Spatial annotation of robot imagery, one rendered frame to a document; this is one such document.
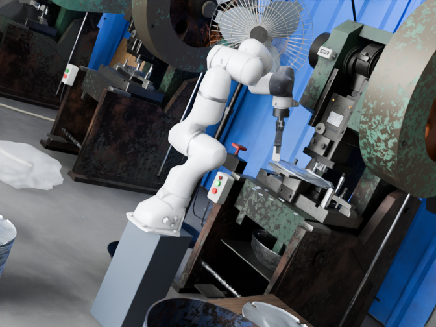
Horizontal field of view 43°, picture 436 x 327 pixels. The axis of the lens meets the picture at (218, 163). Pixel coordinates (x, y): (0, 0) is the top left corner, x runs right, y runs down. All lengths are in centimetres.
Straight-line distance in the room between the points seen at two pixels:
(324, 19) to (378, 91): 230
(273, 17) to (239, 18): 20
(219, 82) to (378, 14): 232
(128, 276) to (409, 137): 116
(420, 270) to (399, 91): 172
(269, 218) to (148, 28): 145
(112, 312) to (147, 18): 179
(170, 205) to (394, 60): 96
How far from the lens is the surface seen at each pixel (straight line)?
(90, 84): 389
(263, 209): 248
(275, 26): 315
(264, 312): 205
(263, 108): 439
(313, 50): 269
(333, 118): 253
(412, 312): 360
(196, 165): 197
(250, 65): 195
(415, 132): 213
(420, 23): 212
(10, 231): 213
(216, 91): 192
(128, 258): 212
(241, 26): 317
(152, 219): 199
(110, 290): 219
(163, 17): 337
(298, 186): 245
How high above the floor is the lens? 114
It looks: 11 degrees down
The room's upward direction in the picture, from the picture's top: 24 degrees clockwise
